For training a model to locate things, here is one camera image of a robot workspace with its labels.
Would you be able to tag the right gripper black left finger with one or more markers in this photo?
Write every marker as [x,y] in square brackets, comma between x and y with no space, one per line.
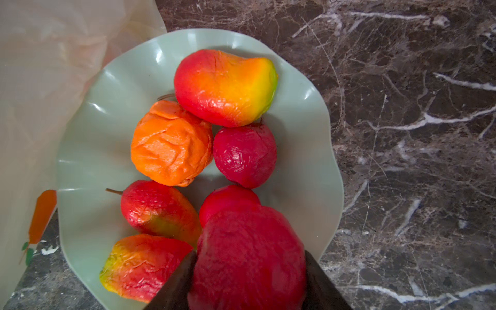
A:
[173,295]

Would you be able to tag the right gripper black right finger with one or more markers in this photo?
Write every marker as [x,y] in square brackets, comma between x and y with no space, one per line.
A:
[321,292]

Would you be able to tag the large dark red fruit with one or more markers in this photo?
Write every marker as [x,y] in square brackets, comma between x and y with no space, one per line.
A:
[248,258]

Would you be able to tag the orange fruit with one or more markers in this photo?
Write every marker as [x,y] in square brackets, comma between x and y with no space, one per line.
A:
[170,145]

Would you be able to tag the red yellow peach fruit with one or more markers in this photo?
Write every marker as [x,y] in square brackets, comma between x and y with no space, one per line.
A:
[225,89]

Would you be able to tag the translucent plastic fruit bag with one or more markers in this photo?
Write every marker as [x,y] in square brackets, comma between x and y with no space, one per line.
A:
[51,51]

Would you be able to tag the red yellow green apple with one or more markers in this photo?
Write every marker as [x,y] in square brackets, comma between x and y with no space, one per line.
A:
[138,266]

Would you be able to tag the red pear with stem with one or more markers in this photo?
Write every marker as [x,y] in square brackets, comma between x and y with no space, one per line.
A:
[155,209]

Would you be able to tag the light green scalloped bowl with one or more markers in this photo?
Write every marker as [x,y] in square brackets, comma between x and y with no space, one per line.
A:
[94,155]

